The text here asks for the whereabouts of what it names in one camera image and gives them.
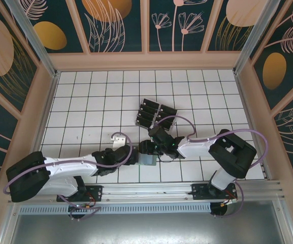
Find black VIP card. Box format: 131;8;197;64
137;109;155;119
157;108;175;119
156;119;174;132
139;103;157;113
135;114;152;128
141;98;160;107
155;113;174;123
160;103;178;114

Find clear tray of black parts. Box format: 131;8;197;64
135;97;178;132

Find grey metal sheet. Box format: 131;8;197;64
0;200;293;244

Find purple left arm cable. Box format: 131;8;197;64
3;131;133;222

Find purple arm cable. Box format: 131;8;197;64
151;115;268;219
3;131;133;222

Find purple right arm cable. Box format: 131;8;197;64
151;115;268;219

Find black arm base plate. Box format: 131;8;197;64
56;185;104;203
191;182;238;201

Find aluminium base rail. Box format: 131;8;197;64
8;179;285;204

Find slotted grey cable tray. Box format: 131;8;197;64
19;202;212;215

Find thin aluminium side rail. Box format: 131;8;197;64
233;72;269;178
28;72;61;173

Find aluminium corner post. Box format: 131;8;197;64
233;0;288;76
4;0;61;80

